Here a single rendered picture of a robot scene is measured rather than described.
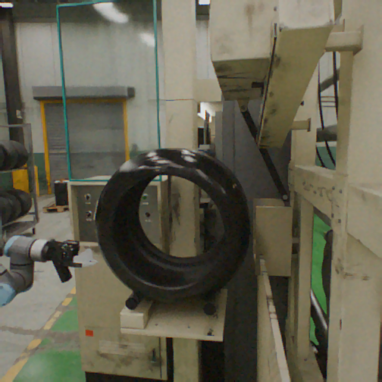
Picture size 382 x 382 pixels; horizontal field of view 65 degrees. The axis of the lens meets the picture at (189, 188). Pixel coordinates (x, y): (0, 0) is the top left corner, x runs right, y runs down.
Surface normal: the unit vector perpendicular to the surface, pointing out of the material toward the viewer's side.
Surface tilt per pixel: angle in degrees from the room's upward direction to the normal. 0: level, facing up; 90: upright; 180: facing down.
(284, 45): 162
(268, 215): 90
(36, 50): 90
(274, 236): 90
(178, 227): 90
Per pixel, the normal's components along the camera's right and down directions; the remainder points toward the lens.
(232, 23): -0.16, 0.14
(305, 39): -0.03, 0.98
